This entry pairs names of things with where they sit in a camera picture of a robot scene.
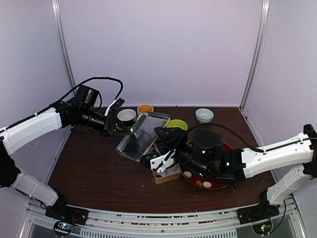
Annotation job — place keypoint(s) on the beige metal tin box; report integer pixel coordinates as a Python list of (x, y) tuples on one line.
[(170, 174)]

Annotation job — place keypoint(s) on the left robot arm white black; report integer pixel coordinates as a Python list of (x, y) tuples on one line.
[(56, 117)]

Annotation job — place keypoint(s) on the red round tray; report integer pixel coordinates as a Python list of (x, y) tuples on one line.
[(221, 180)]

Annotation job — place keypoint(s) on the lime green bowl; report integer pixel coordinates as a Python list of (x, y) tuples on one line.
[(177, 123)]

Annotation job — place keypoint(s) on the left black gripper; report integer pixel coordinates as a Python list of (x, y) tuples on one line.
[(110, 125)]

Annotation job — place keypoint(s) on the white round chocolate front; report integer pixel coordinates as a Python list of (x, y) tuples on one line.
[(207, 184)]

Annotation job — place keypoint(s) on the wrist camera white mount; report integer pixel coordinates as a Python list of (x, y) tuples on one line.
[(114, 106), (157, 162)]

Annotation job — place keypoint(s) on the white round chocolate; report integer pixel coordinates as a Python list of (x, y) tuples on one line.
[(187, 174), (207, 184)]

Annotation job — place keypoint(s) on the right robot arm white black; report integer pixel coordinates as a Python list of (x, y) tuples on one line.
[(299, 151)]

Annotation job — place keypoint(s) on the pale blue ceramic bowl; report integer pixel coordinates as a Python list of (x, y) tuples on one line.
[(204, 115)]

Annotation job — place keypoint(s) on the white floral mug orange inside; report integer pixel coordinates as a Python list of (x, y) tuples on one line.
[(144, 108)]

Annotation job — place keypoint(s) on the caramel brown chocolate front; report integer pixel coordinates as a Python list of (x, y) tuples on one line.
[(198, 183)]

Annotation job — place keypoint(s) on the white and navy bowl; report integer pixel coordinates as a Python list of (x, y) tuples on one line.
[(127, 116)]

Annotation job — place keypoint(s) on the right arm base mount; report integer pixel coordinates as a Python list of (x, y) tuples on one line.
[(259, 218)]

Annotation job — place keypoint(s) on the right aluminium frame post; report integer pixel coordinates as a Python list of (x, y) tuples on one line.
[(257, 52)]

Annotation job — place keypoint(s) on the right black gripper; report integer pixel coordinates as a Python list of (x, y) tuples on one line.
[(176, 135)]

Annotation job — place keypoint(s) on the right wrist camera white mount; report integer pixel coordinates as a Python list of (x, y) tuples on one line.
[(157, 162)]

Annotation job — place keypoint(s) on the beige bear tin lid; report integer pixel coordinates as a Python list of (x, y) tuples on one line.
[(142, 136)]

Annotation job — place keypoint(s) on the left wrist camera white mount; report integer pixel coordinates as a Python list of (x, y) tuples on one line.
[(114, 106)]

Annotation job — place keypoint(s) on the white round chocolate left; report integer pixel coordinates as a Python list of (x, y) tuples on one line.
[(187, 174)]

